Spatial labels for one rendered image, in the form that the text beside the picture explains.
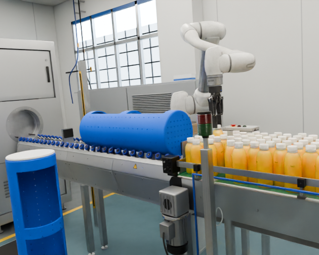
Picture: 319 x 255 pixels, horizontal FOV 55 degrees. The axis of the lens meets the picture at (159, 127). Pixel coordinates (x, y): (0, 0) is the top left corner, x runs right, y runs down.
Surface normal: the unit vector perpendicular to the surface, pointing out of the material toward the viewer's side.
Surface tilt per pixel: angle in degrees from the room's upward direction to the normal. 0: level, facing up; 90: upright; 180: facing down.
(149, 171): 70
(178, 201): 90
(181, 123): 90
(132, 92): 90
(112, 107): 90
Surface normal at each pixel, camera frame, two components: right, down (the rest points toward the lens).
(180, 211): 0.74, 0.03
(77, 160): -0.66, -0.20
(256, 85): -0.62, 0.15
